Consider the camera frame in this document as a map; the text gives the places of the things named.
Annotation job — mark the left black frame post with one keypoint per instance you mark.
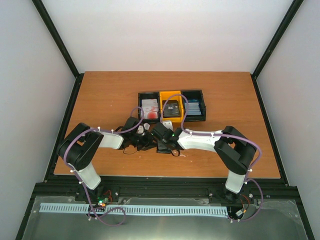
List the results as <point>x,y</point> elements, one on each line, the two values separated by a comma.
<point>47,20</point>

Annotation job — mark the black frame post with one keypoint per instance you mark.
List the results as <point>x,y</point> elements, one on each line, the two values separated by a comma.
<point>47,20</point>
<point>283,26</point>

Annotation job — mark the black bin left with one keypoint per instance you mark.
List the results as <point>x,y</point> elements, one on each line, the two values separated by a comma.
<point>148,95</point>

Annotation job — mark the black leather card holder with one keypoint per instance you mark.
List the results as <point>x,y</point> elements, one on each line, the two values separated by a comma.
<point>162,149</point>

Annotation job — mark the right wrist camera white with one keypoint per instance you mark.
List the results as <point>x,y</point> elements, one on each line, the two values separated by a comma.
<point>168,124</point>

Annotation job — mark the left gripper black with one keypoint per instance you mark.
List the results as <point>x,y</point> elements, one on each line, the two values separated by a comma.
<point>148,143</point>

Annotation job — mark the black bin right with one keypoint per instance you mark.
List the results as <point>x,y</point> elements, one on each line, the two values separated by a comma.
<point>195,94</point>

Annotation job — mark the black bin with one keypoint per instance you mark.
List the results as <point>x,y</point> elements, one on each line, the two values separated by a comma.
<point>148,95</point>
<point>195,94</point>

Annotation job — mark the right black frame post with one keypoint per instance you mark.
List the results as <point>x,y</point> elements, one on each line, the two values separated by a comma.
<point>283,26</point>

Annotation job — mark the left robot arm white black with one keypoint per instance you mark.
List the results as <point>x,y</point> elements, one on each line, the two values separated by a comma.
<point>79,147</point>

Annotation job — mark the blue card stack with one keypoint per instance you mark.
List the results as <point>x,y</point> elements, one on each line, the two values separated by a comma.
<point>194,107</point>

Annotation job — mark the light blue cable duct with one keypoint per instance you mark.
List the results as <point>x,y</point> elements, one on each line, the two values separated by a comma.
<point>137,210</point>

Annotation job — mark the yellow bin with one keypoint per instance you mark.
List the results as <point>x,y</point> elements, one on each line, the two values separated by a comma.
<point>165,96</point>

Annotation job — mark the red white card stack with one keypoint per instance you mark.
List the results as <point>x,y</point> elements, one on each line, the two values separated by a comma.
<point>150,108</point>

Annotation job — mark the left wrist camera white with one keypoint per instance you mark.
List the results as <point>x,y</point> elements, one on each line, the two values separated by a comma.
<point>143,128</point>

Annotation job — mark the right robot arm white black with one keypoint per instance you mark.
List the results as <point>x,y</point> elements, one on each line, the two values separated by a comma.
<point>233,148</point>

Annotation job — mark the dark card stack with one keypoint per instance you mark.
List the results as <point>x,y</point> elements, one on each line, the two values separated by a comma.
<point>171,109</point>

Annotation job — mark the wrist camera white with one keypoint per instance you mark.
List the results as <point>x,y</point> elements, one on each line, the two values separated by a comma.
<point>143,128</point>
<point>168,124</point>

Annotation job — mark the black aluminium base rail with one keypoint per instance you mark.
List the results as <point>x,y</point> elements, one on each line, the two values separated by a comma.
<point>211,189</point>

